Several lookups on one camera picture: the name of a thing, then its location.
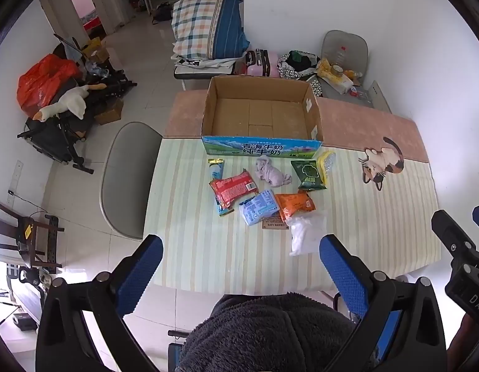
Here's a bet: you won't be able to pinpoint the plaid bedding pile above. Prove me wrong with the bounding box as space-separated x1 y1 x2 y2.
171 0 250 63

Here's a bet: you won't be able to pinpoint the small brown cardboard box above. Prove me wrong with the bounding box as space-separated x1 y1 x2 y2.
93 98 125 126

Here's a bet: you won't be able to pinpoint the grey cloth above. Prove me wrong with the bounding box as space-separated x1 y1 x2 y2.
256 155 293 187

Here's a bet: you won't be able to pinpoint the pink suitcase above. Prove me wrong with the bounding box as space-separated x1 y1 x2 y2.
244 48 279 78

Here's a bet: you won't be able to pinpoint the light blue tissue packet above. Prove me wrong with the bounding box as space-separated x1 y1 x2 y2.
239 190 281 226

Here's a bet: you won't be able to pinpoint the long blue snack packet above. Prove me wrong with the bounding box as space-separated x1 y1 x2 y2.
207 157 234 218

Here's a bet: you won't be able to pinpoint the grey round-backed chair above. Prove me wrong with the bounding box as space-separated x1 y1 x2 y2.
100 122 163 241

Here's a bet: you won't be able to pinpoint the white goose plush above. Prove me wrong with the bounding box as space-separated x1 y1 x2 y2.
33 82 108 122

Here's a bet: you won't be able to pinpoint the white folding bed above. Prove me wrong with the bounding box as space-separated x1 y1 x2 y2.
173 59 240 83

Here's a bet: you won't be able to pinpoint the green snack packet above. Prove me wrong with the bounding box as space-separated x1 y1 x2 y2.
291 160 327 191

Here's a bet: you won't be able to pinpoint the black backpack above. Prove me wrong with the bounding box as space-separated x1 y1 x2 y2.
152 3 175 24

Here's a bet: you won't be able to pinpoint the yellow clear packet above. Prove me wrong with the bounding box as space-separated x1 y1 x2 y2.
316 150 337 184

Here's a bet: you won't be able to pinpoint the orange plastic bag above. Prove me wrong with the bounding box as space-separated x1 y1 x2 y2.
17 53 82 117

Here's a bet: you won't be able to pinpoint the striped tablecloth with cat print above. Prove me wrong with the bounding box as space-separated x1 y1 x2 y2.
143 89 443 292

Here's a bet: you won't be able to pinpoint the dark wooden chair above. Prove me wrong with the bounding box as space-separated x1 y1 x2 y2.
0 197 66 276

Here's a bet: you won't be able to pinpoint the red snack packet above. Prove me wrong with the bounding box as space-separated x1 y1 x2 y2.
209 170 259 208

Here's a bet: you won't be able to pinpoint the black and white patterned bag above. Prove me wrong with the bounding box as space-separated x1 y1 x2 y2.
276 50 322 83

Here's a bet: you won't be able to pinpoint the orange snack packet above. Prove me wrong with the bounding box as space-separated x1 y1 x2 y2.
274 191 315 222

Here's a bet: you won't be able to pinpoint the grey chair with clutter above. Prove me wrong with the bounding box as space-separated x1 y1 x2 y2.
320 30 370 99

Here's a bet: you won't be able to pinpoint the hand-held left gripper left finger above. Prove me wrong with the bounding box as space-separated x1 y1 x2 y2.
36 234 165 372

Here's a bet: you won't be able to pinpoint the white soft plastic bag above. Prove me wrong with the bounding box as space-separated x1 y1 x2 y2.
286 211 328 257

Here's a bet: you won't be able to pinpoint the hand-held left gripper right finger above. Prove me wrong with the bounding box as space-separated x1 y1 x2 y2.
319 234 447 372

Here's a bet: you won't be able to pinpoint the yellow plastic bags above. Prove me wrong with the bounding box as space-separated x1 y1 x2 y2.
316 57 358 88

